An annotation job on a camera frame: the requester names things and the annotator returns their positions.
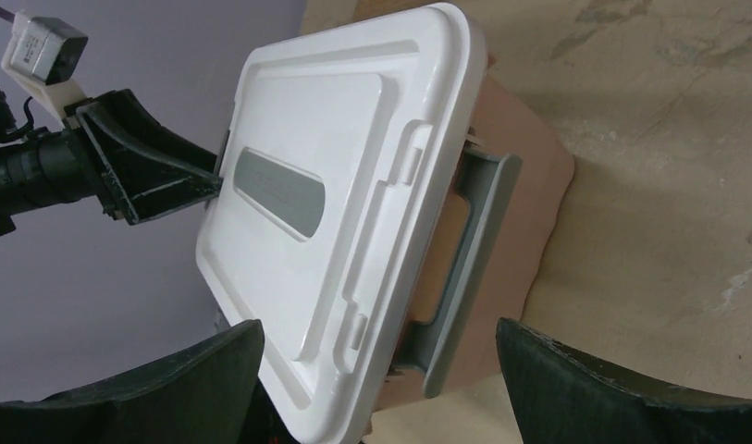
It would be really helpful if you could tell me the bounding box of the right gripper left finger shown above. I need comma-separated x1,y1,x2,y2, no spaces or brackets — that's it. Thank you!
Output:
0,320,265,443

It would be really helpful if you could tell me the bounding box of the grey bin latch handle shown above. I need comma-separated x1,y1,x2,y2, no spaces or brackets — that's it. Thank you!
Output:
394,148,523,399

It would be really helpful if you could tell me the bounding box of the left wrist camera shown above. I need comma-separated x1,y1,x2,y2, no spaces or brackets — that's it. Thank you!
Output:
0,11,89,121

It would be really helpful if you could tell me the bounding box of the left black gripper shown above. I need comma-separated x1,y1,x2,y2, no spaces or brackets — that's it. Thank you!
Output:
0,89,223,237

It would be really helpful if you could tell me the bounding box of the pink plastic bin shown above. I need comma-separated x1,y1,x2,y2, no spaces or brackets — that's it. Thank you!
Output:
365,55,576,414

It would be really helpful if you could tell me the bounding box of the white plastic bin lid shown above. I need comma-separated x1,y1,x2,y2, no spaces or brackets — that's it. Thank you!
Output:
196,3,487,443

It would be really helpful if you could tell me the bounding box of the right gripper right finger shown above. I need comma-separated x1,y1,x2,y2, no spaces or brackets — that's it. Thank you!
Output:
496,318,752,443

